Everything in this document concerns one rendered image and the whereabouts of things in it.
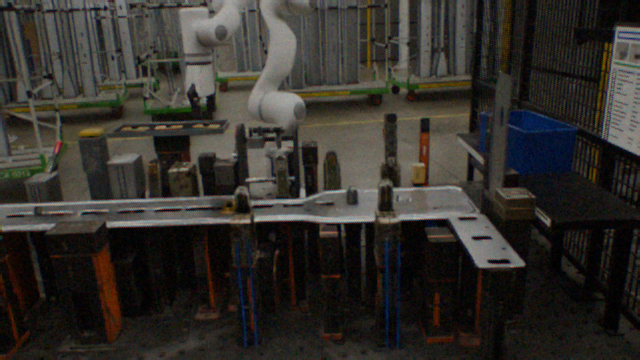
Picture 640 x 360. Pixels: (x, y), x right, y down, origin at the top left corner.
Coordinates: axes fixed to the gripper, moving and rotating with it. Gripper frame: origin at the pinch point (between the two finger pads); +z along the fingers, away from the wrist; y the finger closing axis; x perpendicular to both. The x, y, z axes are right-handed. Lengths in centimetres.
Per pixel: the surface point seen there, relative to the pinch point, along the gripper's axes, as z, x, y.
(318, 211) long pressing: 21, 46, 25
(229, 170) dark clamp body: 15.1, 14.2, 13.1
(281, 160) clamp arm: 12.0, 30.0, 10.1
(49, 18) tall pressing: -27, -670, -644
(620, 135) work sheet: 3, 119, 3
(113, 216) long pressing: 21.1, -7.2, 40.7
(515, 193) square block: 15, 95, 17
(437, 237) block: 23, 78, 30
